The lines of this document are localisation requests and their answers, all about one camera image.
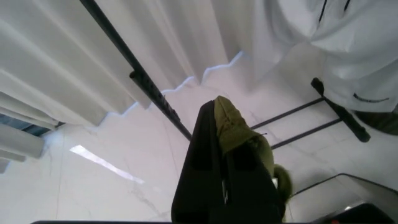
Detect white curtain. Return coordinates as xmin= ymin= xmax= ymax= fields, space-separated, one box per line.
xmin=0 ymin=0 xmax=259 ymax=175

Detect pale grey shorts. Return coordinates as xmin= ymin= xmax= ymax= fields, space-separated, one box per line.
xmin=273 ymin=0 xmax=398 ymax=113

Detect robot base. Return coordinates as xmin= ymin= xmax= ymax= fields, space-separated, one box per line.
xmin=292 ymin=172 xmax=398 ymax=223

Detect green long-sleeved shirt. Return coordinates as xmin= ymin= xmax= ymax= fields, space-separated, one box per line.
xmin=213 ymin=95 xmax=294 ymax=222

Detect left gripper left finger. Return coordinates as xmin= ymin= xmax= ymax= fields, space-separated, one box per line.
xmin=171 ymin=100 xmax=225 ymax=222

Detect black clothes rack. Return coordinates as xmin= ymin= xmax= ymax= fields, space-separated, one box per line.
xmin=79 ymin=0 xmax=371 ymax=151

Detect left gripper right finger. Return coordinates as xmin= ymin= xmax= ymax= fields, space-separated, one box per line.
xmin=224 ymin=144 xmax=286 ymax=222

